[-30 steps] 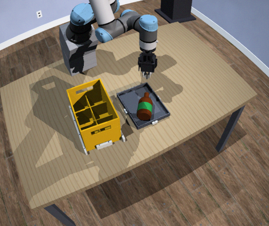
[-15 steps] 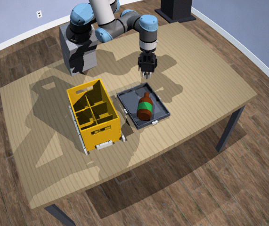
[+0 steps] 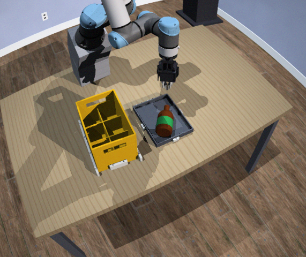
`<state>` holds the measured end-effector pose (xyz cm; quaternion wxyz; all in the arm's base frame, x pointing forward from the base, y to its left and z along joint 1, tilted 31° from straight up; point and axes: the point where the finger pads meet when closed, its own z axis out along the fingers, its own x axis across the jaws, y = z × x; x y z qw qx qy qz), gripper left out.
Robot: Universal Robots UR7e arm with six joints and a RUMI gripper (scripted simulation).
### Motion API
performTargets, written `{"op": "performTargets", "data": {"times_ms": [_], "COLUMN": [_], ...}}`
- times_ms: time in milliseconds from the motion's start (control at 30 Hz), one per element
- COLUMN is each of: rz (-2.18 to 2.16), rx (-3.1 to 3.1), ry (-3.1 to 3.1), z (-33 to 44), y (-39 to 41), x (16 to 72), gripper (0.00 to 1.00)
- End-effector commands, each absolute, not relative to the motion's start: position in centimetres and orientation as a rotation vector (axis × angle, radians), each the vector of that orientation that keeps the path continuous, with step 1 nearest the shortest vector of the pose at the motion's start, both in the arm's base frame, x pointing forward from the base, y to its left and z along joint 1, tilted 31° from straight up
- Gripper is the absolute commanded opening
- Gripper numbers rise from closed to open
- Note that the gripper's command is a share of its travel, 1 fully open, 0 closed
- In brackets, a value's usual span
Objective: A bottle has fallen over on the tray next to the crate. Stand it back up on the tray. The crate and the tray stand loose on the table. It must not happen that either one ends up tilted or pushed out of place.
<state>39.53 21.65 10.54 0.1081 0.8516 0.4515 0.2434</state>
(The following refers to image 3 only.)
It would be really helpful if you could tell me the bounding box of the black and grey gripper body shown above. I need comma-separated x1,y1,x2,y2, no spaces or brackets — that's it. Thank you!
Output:
158,54,178,82

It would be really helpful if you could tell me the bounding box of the brown bottle with green label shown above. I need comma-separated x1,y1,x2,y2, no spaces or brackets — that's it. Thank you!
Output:
155,105,174,137

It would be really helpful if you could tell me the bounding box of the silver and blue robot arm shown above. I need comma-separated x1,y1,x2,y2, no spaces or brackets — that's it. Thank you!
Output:
75,0,180,57

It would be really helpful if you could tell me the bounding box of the yellow divided crate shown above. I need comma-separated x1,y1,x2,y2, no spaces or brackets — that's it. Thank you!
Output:
78,95,138,172

